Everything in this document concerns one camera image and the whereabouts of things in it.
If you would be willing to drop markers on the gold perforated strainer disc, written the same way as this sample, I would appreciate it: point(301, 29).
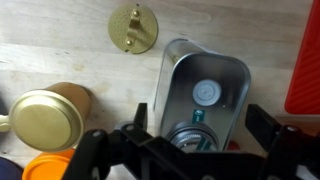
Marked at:
point(133, 28)

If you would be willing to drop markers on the small red lid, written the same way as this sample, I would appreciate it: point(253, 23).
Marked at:
point(234, 145)

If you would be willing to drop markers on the silver rectangular metal can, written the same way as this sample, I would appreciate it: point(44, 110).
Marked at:
point(206, 100)

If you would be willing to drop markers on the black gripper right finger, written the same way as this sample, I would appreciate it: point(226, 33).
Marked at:
point(283, 146)

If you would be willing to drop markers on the orange plastic lid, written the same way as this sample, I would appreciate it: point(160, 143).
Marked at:
point(46, 166)

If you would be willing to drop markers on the blue plastic bowl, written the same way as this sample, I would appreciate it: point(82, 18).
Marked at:
point(8, 170)

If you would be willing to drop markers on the small amber jar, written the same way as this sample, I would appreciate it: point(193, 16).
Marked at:
point(50, 116)

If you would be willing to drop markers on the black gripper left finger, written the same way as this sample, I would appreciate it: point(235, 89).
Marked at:
point(110, 150)

